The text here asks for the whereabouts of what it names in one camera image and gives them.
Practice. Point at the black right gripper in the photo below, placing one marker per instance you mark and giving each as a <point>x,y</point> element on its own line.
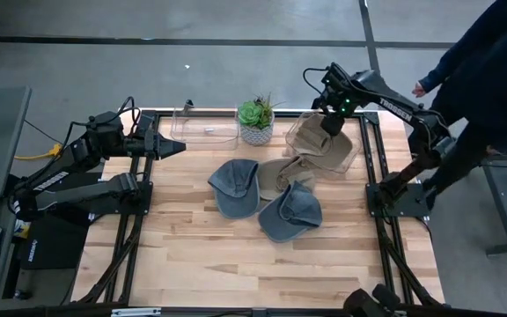
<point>337,92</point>

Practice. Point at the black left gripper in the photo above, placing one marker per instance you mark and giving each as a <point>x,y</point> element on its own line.
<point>143,143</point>

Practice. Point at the khaki baseball cap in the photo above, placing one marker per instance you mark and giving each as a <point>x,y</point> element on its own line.
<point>275,176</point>
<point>337,156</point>

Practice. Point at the blue denim baseball cap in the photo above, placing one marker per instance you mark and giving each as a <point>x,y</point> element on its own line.
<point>288,220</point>
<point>236,193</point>

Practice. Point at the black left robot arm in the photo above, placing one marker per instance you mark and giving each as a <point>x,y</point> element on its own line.
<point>68,171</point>

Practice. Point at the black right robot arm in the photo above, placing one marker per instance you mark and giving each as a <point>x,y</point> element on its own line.
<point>398,110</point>

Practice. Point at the clear plastic bin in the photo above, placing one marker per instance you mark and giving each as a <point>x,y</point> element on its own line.
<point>355,152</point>
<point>205,136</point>

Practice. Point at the grey table clamp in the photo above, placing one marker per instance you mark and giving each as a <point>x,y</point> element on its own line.
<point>188,105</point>

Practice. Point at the spiky green air plant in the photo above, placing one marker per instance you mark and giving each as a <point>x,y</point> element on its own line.
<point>266,109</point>

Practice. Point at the white grey patterned plant pot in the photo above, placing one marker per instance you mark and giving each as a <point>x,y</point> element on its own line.
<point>257,135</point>

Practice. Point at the green rosette succulent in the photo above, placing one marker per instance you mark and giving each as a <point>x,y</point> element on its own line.
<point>249,113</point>

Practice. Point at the person's hand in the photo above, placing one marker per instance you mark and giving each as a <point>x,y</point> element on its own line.
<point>419,90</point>

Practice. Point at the black box with white print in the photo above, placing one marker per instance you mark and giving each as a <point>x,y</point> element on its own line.
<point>51,246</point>

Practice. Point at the small colourful packet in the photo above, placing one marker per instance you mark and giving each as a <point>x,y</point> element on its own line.
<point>24,228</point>

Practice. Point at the person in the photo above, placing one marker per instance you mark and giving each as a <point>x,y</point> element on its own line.
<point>491,66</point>

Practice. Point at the black rounded object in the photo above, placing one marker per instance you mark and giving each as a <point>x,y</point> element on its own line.
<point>387,296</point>
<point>361,304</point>

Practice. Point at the black aluminium table frame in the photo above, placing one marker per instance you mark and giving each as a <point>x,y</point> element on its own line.
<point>379,264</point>

